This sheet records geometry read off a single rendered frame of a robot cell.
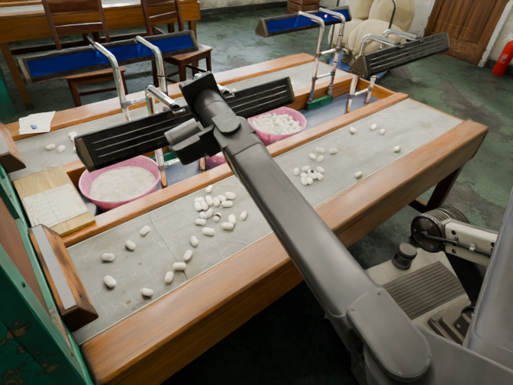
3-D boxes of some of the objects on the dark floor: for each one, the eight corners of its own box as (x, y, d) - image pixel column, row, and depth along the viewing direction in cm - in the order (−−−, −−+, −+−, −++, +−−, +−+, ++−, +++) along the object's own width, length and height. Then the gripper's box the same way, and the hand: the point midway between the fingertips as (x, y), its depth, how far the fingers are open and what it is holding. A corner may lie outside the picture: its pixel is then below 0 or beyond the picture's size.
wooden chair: (185, 109, 318) (174, 1, 259) (153, 96, 336) (137, -8, 277) (215, 94, 346) (211, -7, 288) (185, 82, 364) (175, -14, 305)
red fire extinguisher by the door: (506, 74, 431) (527, 33, 400) (499, 77, 423) (521, 35, 391) (495, 71, 440) (515, 30, 408) (488, 73, 432) (508, 32, 400)
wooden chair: (83, 132, 278) (43, 11, 220) (75, 111, 306) (38, -2, 247) (137, 121, 296) (113, 7, 237) (124, 101, 324) (101, -5, 265)
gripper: (240, 128, 66) (214, 95, 77) (224, 83, 59) (197, 53, 69) (210, 144, 65) (188, 109, 76) (188, 101, 58) (167, 68, 68)
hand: (193, 84), depth 72 cm, fingers closed
